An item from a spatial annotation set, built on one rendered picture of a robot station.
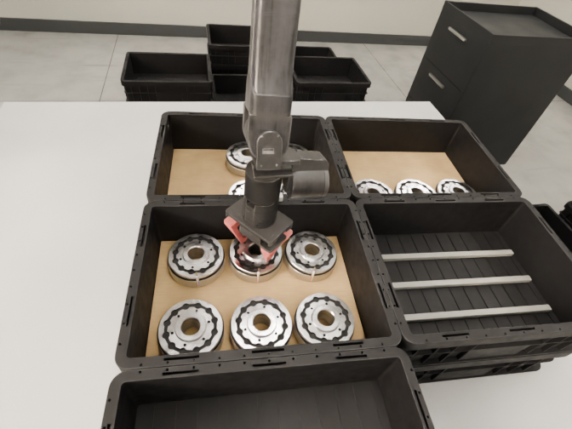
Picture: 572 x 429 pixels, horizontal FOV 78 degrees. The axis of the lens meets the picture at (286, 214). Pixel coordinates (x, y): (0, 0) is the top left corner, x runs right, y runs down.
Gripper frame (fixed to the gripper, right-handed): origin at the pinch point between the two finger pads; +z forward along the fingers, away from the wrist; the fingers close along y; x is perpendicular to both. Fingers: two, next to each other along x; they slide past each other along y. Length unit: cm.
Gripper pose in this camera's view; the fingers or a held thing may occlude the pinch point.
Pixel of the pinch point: (255, 248)
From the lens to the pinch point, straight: 67.1
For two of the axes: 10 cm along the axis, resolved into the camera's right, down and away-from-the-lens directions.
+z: -1.3, 6.7, 7.3
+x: -6.1, 5.3, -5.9
